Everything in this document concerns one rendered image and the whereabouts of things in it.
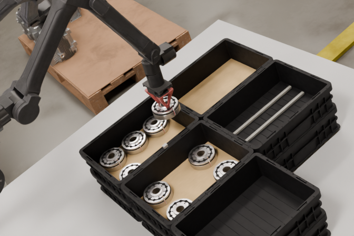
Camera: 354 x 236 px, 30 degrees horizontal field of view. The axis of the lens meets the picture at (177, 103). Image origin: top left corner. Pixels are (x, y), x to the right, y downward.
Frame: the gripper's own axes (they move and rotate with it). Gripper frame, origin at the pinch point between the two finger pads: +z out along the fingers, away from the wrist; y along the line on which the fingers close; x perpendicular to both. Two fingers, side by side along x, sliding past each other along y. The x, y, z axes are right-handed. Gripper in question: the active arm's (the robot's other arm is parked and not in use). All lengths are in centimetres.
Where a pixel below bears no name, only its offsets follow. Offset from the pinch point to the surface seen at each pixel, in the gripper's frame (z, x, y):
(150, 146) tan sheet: 21.5, 6.2, 9.4
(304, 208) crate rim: 12, 1, -67
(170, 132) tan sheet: 20.6, -3.4, 8.4
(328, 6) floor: 87, -191, 95
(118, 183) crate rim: 13.7, 30.2, -5.6
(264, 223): 22, 7, -54
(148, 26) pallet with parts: 78, -104, 182
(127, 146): 19.2, 13.1, 14.9
